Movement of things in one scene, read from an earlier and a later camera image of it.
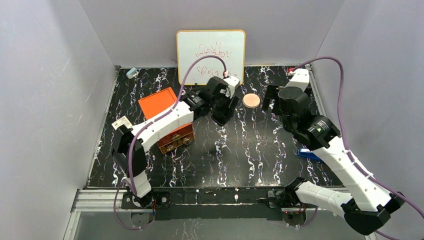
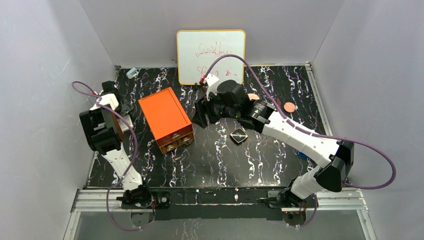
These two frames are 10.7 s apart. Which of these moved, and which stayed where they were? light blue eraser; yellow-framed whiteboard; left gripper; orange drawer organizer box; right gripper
Moved: left gripper; right gripper
Stayed: orange drawer organizer box; light blue eraser; yellow-framed whiteboard
